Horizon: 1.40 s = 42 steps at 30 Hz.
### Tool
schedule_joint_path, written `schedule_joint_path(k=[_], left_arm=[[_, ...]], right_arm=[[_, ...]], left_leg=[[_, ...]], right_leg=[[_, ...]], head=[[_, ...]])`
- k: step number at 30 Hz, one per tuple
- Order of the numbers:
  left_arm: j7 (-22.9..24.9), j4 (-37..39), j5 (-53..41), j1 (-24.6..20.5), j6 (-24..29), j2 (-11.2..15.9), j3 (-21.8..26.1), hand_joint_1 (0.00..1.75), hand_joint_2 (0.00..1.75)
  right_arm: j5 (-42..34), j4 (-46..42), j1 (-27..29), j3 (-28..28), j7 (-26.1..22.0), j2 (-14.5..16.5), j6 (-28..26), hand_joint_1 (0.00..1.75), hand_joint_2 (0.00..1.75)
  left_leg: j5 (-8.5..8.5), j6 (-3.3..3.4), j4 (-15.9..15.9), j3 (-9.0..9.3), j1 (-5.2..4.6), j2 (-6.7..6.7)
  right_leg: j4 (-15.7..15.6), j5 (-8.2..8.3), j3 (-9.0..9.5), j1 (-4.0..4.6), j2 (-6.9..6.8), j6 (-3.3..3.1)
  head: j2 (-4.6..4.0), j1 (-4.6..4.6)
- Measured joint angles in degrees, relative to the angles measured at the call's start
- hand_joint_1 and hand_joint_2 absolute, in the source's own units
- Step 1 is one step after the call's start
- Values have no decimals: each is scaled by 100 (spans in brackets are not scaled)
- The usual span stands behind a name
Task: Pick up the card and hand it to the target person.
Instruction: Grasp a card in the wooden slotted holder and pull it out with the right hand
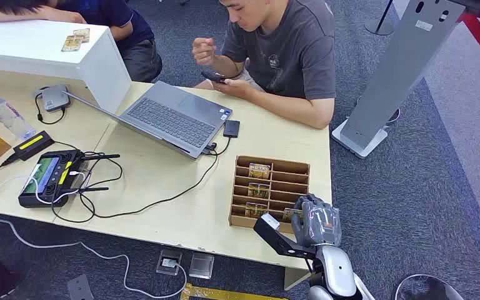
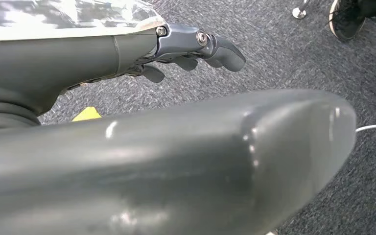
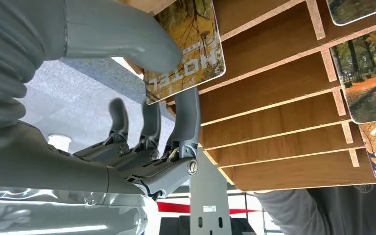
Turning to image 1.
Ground person's left hand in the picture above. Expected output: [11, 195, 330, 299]
[211, 77, 254, 99]

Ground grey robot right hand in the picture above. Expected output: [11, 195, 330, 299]
[291, 194, 343, 248]

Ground person's right hand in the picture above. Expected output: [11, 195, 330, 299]
[192, 37, 217, 66]

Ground black phone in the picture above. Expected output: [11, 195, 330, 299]
[201, 71, 228, 85]

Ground green yellow printed card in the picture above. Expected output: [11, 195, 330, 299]
[244, 202, 268, 219]
[282, 207, 303, 224]
[247, 182, 271, 199]

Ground wooden card holder rack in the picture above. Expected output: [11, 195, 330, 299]
[228, 155, 311, 235]

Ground person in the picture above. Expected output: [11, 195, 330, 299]
[192, 0, 337, 130]
[0, 0, 163, 83]

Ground card with notes print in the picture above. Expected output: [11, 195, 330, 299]
[248, 162, 271, 179]

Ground yellowish printed card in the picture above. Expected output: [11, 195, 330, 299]
[72, 27, 91, 44]
[61, 35, 84, 53]

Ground small black hub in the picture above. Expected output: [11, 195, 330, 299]
[222, 119, 241, 139]

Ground pale desk leg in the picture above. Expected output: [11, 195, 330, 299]
[283, 267, 312, 291]

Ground grey laptop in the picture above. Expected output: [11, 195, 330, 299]
[62, 81, 233, 160]

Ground yellow floor tape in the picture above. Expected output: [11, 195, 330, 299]
[179, 283, 288, 300]

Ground grey floor socket cover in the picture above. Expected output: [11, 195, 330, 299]
[188, 252, 215, 279]

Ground dark round base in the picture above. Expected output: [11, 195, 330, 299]
[394, 274, 465, 300]

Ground floor socket with plug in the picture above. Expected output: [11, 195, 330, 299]
[156, 249, 183, 276]

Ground black pole round base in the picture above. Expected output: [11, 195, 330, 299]
[364, 0, 396, 36]

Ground small grey adapter box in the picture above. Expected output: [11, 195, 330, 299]
[41, 84, 71, 113]

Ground grey kiosk stand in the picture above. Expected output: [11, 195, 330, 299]
[331, 0, 466, 159]

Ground white shelf box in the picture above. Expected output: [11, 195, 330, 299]
[0, 18, 133, 114]

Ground black pack with yellow label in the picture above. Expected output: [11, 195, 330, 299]
[12, 131, 55, 161]

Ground black controller with screen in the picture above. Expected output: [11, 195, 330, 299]
[17, 149, 121, 209]

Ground clear plastic water bottle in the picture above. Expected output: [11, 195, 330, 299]
[0, 93, 37, 141]

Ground dark grey floor plate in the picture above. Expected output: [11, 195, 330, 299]
[66, 274, 95, 300]

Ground black bracket wrist camera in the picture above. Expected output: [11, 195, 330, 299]
[253, 213, 318, 261]

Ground long black cable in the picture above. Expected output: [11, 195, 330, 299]
[51, 136, 233, 224]

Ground short black cable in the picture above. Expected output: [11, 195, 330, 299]
[34, 87, 67, 126]

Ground thin white cable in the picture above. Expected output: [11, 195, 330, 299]
[0, 164, 89, 206]

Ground long white floor cable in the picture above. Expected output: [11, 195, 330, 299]
[0, 210, 188, 300]

